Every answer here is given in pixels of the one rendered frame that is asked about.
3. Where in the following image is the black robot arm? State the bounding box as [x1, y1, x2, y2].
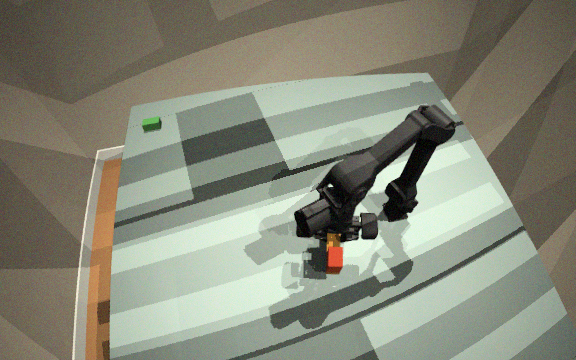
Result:
[294, 104, 456, 237]

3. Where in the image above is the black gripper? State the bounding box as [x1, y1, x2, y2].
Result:
[296, 212, 378, 243]

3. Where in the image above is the small green block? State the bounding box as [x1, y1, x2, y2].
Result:
[142, 116, 161, 132]

